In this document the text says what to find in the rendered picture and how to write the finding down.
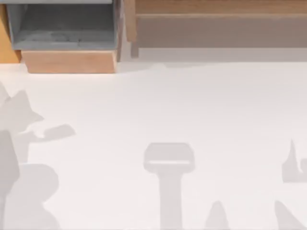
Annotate pale wooden drawer front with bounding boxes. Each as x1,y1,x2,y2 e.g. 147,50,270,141
21,49,118,74

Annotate wooden open shelf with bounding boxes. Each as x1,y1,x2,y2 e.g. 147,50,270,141
124,0,307,58

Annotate grey pierced drawer inside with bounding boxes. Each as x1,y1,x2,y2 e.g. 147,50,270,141
6,0,123,62

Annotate wooden cupboard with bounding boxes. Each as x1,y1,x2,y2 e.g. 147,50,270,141
0,3,23,64

